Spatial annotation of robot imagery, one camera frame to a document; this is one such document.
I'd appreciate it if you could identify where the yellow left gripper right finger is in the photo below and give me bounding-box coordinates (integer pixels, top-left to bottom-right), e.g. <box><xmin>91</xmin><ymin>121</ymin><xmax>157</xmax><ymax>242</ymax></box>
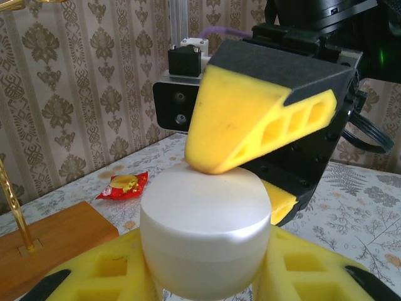
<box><xmin>250</xmin><ymin>225</ymin><xmax>398</xmax><ymax>301</ymax></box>

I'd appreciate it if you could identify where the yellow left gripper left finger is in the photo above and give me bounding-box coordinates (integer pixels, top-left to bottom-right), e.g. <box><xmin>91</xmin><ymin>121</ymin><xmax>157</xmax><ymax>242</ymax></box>
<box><xmin>26</xmin><ymin>230</ymin><xmax>157</xmax><ymax>301</ymax></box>

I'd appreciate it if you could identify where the plain white rounded earbud case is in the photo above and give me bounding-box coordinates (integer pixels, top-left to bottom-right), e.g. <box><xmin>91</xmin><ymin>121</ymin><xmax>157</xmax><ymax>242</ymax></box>
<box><xmin>139</xmin><ymin>164</ymin><xmax>272</xmax><ymax>300</ymax></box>

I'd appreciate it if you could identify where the gold glass rack wooden base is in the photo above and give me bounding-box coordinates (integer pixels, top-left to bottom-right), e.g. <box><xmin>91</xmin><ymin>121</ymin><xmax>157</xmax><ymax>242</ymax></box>
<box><xmin>0</xmin><ymin>0</ymin><xmax>120</xmax><ymax>285</ymax></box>

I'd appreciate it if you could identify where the floral tablecloth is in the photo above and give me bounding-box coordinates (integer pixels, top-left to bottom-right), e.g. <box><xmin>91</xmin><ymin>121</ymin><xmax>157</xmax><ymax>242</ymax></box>
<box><xmin>0</xmin><ymin>131</ymin><xmax>401</xmax><ymax>301</ymax></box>

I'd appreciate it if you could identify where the red snack packet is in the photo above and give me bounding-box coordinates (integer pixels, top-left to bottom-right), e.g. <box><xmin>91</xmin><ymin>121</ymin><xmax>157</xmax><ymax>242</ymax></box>
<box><xmin>95</xmin><ymin>171</ymin><xmax>148</xmax><ymax>201</ymax></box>

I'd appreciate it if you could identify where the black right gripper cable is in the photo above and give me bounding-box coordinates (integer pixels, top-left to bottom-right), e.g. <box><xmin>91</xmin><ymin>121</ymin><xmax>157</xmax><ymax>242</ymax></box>
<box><xmin>341</xmin><ymin>109</ymin><xmax>395</xmax><ymax>155</ymax></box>

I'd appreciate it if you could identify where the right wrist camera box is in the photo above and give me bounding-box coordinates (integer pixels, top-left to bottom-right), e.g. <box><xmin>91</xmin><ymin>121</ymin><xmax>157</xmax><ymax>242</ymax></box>
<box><xmin>152</xmin><ymin>36</ymin><xmax>210</xmax><ymax>130</ymax></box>

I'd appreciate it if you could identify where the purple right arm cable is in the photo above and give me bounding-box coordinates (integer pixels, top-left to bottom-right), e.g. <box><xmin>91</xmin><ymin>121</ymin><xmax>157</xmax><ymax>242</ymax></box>
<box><xmin>199</xmin><ymin>25</ymin><xmax>254</xmax><ymax>40</ymax></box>

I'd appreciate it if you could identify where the aluminium frame post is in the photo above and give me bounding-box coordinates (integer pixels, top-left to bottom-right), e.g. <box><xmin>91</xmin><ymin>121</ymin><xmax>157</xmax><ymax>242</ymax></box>
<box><xmin>169</xmin><ymin>0</ymin><xmax>189</xmax><ymax>48</ymax></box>

